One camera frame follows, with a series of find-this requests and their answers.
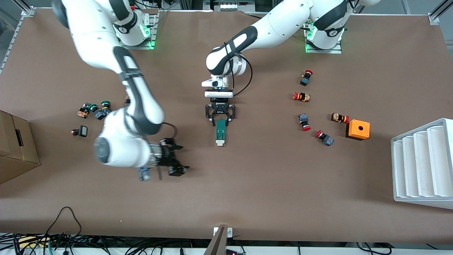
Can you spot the red emergency button orange block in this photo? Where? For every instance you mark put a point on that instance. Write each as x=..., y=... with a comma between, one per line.
x=302, y=97
x=339, y=118

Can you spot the green pushbutton blue block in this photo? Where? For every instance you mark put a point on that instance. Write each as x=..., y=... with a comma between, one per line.
x=106, y=110
x=97, y=113

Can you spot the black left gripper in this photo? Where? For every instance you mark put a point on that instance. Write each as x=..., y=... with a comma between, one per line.
x=220, y=108

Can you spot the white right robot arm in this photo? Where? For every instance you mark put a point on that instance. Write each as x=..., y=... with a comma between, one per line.
x=120, y=148

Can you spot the red emergency button blue block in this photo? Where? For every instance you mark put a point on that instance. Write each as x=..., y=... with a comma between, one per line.
x=305, y=78
x=303, y=120
x=325, y=139

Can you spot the white slotted tray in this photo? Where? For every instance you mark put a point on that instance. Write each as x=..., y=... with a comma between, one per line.
x=421, y=163

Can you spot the black device red light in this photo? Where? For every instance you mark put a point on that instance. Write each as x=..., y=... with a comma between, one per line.
x=233, y=252

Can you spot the green load switch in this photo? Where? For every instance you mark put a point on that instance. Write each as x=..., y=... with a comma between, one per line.
x=221, y=132

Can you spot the aluminium frame profile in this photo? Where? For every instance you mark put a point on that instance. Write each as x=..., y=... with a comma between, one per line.
x=14, y=35
x=433, y=17

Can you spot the aluminium camera mount post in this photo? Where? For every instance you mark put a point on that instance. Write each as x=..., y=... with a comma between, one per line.
x=216, y=246

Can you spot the black square pushbutton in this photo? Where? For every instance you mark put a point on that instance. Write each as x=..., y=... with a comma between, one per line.
x=83, y=131

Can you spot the white mounting bracket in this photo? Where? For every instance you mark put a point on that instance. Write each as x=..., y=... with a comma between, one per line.
x=230, y=232

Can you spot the brown cardboard box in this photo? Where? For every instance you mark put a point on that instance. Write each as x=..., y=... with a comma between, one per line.
x=14, y=156

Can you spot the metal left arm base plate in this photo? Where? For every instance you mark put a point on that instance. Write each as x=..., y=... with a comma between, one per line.
x=324, y=51

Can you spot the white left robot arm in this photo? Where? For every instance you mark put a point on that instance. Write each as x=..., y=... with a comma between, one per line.
x=283, y=24

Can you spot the white power strip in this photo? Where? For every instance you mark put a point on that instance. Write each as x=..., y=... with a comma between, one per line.
x=230, y=6

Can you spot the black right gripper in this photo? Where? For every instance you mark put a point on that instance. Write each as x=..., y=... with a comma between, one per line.
x=166, y=153

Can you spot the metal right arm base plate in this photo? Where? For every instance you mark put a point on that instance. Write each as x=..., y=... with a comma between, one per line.
x=136, y=47

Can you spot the orange button enclosure box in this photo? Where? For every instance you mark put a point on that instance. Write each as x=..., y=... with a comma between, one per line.
x=358, y=129

